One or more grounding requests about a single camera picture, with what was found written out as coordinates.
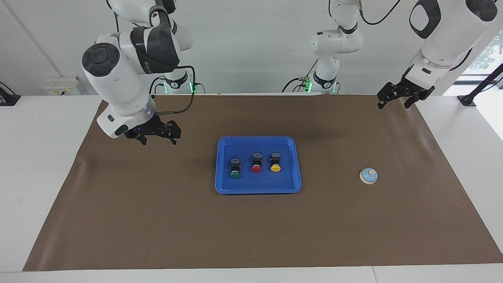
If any green push button switch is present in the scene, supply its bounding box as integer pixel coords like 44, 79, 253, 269
229, 158, 242, 180

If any light blue desk bell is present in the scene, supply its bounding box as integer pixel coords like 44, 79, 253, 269
359, 167, 378, 185

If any blue plastic tray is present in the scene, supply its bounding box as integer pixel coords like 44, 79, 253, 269
215, 136, 302, 195

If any black angled stand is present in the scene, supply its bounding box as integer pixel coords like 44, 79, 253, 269
458, 63, 503, 107

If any bright window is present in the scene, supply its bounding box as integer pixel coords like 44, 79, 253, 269
460, 31, 503, 75

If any brown table mat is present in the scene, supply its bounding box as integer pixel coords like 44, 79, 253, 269
22, 94, 503, 272

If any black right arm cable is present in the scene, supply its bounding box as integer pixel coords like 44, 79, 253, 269
151, 65, 196, 115

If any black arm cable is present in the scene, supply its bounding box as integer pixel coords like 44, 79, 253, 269
151, 65, 196, 115
356, 0, 476, 73

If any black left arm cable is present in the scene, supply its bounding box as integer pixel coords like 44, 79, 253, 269
356, 0, 476, 73

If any grey base cable with connector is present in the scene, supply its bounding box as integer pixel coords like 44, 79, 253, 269
298, 59, 319, 81

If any white wall outlet box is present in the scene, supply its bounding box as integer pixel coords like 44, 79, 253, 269
42, 77, 81, 96

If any black table clamp mount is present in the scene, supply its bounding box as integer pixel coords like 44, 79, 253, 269
0, 82, 21, 107

